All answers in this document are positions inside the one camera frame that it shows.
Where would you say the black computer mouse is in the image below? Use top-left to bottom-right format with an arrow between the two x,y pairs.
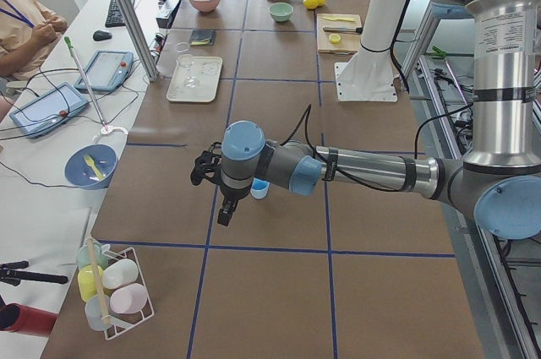
92,30 -> 112,42

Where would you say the yellow cup in rack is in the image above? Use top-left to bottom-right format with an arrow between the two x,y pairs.
77,264 -> 97,302

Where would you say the yellow plastic fork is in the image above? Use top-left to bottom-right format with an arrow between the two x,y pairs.
84,155 -> 105,181

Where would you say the white wire cup rack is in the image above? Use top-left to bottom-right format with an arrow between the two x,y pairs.
85,237 -> 155,340

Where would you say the blue tablet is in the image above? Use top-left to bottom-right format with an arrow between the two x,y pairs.
85,50 -> 134,92
9,82 -> 89,139

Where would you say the small clear glass dish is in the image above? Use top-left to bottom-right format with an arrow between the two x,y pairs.
175,42 -> 190,53

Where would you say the green tipped metal rod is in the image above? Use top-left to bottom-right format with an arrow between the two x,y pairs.
63,35 -> 128,144

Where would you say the pink cup in rack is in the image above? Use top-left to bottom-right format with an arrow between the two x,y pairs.
110,283 -> 148,314

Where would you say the person in beige shirt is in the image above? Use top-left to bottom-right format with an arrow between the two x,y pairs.
1,0 -> 68,80

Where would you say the aluminium frame post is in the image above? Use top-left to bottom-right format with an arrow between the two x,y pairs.
116,0 -> 159,82

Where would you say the light blue plastic cup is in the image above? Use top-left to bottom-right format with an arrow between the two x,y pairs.
250,177 -> 270,199

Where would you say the green cup in rack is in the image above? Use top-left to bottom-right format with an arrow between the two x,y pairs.
76,244 -> 108,269

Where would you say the clear cup in rack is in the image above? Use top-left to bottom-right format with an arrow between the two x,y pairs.
85,295 -> 112,331

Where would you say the blue tablet near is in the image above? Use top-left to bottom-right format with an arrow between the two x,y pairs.
9,82 -> 89,139

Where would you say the yellow plastic knife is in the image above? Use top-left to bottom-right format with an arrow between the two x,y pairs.
322,15 -> 357,23

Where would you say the wooden cutting board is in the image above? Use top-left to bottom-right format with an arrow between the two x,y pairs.
316,14 -> 363,54

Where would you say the clear wine glass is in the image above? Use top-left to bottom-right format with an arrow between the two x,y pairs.
177,52 -> 199,89

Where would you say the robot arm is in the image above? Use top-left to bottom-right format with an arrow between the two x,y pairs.
213,0 -> 540,240

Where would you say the green ceramic bowl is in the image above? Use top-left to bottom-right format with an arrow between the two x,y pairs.
269,3 -> 293,23

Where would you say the beige bear tray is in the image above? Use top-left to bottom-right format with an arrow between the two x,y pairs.
166,54 -> 223,103

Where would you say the metal handled knife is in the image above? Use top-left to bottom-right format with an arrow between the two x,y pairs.
323,26 -> 363,35

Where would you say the red cylinder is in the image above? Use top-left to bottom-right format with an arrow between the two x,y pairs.
1,303 -> 57,337

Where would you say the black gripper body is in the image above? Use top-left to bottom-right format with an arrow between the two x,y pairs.
220,185 -> 250,205

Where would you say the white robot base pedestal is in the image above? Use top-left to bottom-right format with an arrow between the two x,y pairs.
336,0 -> 409,102

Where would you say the blue bowl with fork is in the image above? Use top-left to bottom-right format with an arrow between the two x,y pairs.
64,144 -> 117,190

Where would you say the white cup in rack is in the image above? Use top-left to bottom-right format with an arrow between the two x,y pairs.
102,258 -> 139,290

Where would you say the black keyboard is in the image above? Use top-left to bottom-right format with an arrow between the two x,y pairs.
104,0 -> 138,29

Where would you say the whole yellow lemon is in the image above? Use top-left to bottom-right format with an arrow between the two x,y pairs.
303,0 -> 326,10

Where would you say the black tripod handle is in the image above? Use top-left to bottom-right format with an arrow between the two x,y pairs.
1,260 -> 68,286

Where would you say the wooden rack handle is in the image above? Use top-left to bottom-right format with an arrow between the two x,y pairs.
85,237 -> 112,326

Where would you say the blue tablet far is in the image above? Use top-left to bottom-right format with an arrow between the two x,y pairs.
85,50 -> 134,92

